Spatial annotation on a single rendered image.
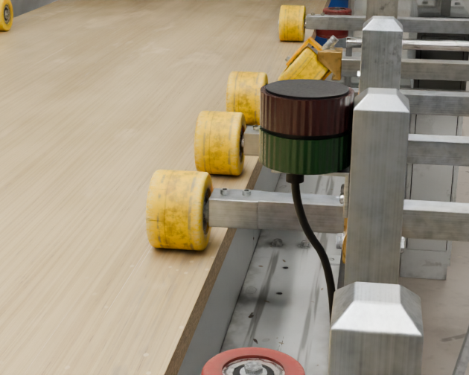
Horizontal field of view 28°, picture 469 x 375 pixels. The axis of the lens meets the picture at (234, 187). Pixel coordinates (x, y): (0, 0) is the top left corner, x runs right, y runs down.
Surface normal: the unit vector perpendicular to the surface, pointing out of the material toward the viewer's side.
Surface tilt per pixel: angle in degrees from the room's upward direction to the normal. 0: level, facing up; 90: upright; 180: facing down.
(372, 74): 90
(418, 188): 90
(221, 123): 40
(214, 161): 107
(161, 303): 0
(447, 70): 90
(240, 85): 51
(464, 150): 90
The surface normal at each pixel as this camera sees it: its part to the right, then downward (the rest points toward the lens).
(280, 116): -0.61, 0.25
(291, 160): -0.36, 0.30
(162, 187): -0.08, -0.58
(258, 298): 0.01, -0.95
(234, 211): -0.15, 0.32
